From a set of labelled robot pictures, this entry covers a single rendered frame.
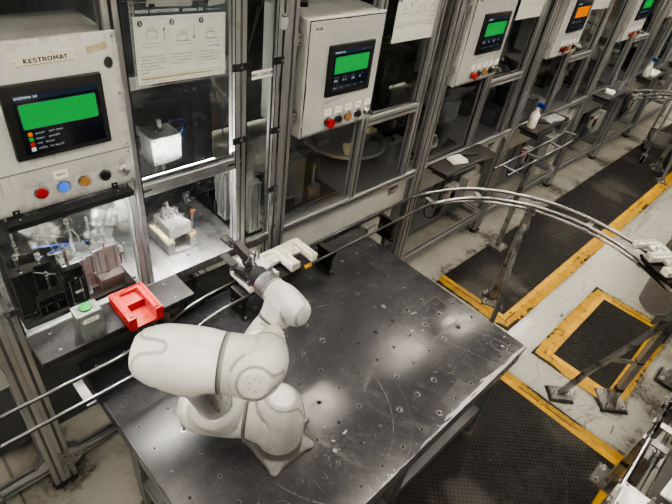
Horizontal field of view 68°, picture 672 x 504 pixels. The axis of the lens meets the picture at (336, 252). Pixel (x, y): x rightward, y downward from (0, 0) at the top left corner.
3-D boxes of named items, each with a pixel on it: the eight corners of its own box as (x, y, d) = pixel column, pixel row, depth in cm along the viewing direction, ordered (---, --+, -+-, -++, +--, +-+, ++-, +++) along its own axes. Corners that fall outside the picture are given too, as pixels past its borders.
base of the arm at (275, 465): (323, 439, 175) (325, 430, 171) (273, 480, 161) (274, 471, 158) (290, 404, 184) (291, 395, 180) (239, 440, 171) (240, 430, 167)
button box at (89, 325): (83, 343, 165) (76, 318, 158) (73, 329, 169) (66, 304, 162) (107, 332, 170) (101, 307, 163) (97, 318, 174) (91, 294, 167)
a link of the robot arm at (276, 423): (299, 459, 162) (305, 421, 148) (243, 452, 161) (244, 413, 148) (305, 415, 174) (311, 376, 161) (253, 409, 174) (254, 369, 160)
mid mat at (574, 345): (616, 412, 284) (617, 411, 284) (530, 352, 312) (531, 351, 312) (672, 331, 344) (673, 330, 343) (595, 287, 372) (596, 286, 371)
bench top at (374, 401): (248, 623, 134) (249, 618, 132) (79, 370, 188) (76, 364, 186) (523, 352, 224) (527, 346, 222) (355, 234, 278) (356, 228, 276)
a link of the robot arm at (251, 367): (293, 329, 114) (234, 321, 114) (286, 358, 97) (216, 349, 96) (286, 383, 116) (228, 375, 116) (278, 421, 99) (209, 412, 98)
